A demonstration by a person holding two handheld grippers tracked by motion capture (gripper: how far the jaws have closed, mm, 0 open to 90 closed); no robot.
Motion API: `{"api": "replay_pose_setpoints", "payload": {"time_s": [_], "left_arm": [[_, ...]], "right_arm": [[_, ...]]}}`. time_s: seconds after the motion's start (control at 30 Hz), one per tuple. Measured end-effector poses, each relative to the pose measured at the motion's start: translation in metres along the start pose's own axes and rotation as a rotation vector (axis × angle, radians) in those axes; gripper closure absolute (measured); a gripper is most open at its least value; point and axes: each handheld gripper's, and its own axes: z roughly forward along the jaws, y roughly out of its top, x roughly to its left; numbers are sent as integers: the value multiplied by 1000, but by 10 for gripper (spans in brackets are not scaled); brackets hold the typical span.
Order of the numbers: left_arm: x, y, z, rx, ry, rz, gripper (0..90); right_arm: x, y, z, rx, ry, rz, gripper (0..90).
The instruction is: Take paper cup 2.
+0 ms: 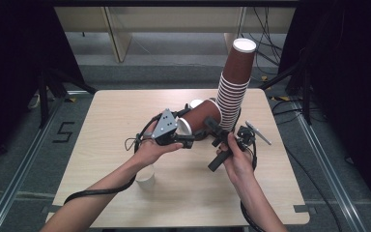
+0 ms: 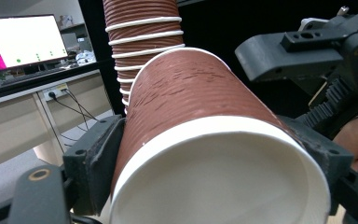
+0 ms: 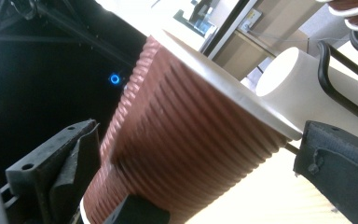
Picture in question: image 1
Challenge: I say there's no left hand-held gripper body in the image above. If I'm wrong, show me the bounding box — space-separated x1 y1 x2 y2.
151 108 183 150

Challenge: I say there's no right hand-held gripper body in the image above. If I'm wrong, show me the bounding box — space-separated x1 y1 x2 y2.
207 120 273 173

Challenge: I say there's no black wire cup holder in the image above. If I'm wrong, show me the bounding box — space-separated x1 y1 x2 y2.
183 96 243 142

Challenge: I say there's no brown disposable cup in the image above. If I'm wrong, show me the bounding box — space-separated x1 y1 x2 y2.
176 99 223 136

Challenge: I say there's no stack of brown paper cups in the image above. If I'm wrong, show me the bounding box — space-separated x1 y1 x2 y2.
215 38 258 132

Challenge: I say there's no white disposable cup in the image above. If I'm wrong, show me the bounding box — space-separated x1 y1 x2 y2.
134 163 157 190

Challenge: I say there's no person's right hand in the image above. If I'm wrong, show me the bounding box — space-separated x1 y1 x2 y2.
216 131 256 187

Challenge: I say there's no person's left hand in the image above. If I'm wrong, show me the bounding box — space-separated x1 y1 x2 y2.
131 120 186 169

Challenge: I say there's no yellow black floor tape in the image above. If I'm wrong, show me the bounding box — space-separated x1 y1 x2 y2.
260 75 292 102

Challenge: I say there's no black metal stand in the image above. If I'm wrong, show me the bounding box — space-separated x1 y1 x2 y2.
38 68 97 130
259 59 314 126

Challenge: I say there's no grey tape piece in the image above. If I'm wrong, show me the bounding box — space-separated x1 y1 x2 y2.
293 204 317 216
42 204 65 215

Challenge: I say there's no pale wooden desk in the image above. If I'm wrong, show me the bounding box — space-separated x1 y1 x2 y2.
53 6 297 64

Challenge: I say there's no black curtain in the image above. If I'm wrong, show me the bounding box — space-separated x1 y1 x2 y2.
278 0 371 220
0 0 86 175

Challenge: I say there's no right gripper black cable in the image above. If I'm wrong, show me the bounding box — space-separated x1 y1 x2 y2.
240 139 267 232

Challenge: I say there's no black floor cable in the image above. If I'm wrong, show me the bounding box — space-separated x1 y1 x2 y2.
283 146 344 232

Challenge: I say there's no aluminium floor rail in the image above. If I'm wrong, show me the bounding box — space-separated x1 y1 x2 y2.
289 101 366 232
0 96 66 232

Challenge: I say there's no black power cable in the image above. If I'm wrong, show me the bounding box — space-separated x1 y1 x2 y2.
252 6 285 83

